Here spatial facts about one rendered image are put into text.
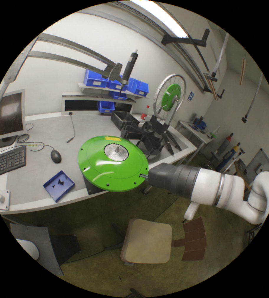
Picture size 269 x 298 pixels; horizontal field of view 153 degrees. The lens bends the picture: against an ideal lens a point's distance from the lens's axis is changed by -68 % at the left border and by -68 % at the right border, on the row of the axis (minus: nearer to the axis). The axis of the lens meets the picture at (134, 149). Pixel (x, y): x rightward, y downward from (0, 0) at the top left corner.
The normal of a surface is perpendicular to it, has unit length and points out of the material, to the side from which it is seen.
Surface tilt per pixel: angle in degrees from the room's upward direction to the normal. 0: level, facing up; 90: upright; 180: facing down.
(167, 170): 32
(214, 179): 37
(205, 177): 48
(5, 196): 0
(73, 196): 0
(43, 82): 90
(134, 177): 23
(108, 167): 11
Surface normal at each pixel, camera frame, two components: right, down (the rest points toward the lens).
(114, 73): 0.78, 0.57
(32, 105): 0.55, 0.66
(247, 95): -0.77, 0.14
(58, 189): 0.34, -0.74
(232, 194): -0.69, -0.24
